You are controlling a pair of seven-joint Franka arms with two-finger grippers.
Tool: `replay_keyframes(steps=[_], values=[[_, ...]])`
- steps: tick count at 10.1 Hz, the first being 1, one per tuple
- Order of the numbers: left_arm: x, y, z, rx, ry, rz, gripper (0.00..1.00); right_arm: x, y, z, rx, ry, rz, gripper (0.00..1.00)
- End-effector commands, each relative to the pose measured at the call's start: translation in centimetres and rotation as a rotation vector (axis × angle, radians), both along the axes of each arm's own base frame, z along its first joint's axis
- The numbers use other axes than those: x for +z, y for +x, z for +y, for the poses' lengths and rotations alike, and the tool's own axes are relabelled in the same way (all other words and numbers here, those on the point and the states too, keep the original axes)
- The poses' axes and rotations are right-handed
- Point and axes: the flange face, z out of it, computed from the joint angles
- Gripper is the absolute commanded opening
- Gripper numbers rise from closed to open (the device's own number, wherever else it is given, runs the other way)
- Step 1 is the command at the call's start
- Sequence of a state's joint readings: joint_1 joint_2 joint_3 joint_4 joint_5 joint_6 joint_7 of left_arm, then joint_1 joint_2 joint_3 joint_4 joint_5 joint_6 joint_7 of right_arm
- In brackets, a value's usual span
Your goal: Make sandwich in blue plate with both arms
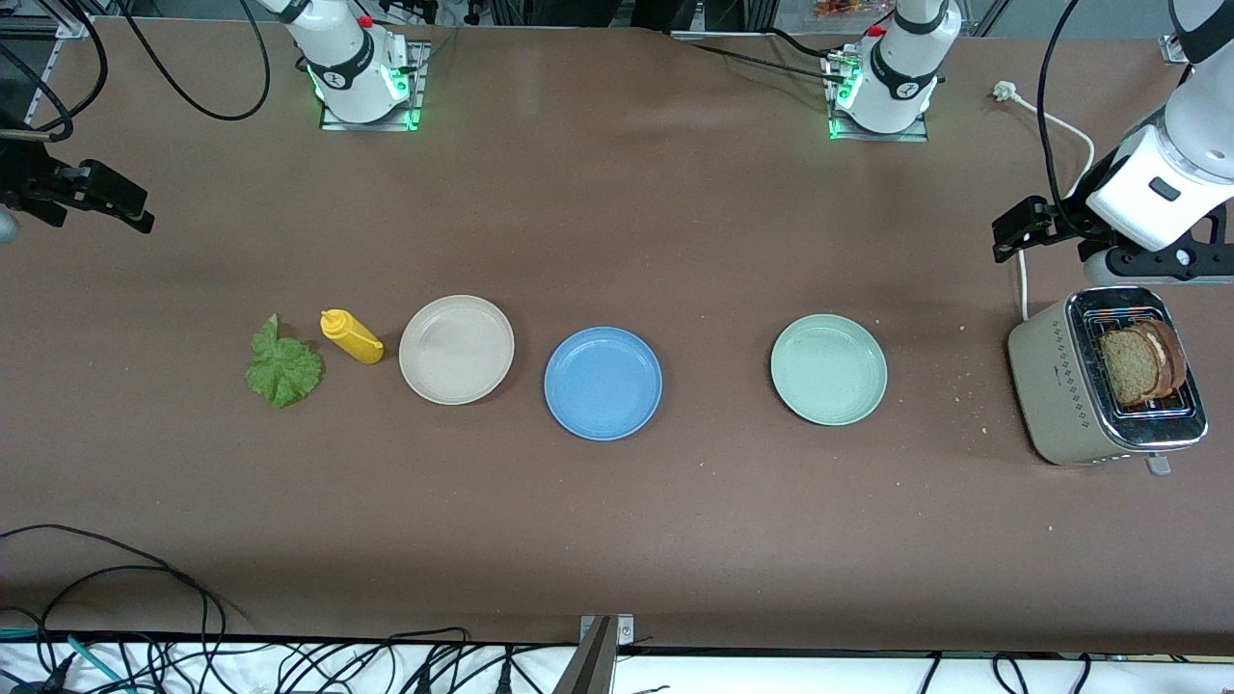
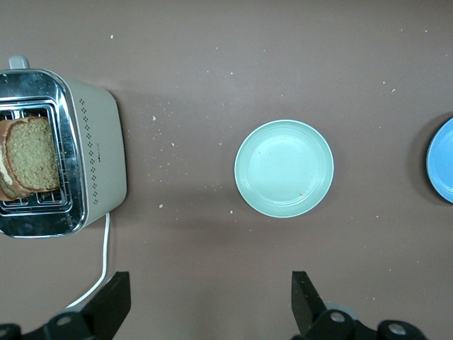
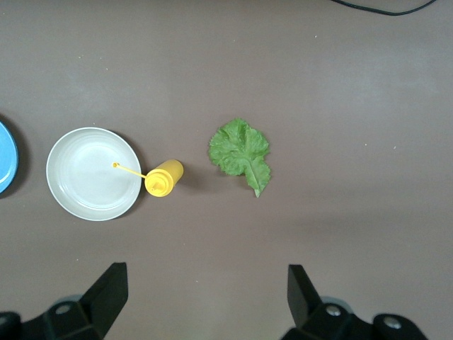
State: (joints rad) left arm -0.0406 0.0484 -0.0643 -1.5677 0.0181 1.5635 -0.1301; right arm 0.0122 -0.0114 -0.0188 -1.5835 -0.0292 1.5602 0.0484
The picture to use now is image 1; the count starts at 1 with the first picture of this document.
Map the brown bread slice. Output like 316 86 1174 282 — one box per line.
1133 318 1188 394
1099 328 1163 407

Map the green lettuce leaf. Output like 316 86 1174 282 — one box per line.
245 313 325 410

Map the yellow mustard squeeze bottle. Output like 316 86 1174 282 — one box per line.
320 308 385 365

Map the pale green round plate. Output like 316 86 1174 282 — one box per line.
769 313 889 427

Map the beige round plate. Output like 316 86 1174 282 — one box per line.
398 295 516 406

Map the blue round plate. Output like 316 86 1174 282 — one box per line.
544 327 664 442

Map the beige chrome toaster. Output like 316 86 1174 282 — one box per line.
1006 285 1210 476

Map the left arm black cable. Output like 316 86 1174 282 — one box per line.
1036 0 1086 237

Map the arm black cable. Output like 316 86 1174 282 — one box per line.
116 0 273 122
1036 0 1086 237

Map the white toaster power cord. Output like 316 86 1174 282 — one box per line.
993 81 1097 322

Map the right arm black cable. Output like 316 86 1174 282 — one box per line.
116 0 273 122

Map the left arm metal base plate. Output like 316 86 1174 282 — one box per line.
827 48 931 143

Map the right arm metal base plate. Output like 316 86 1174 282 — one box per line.
320 39 430 131

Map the thin black base cable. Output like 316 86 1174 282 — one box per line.
686 27 849 86

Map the black looped cable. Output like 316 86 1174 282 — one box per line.
0 524 228 656

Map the teal cable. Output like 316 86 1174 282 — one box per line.
0 628 131 694

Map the metal table edge bracket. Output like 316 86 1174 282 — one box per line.
554 614 637 694

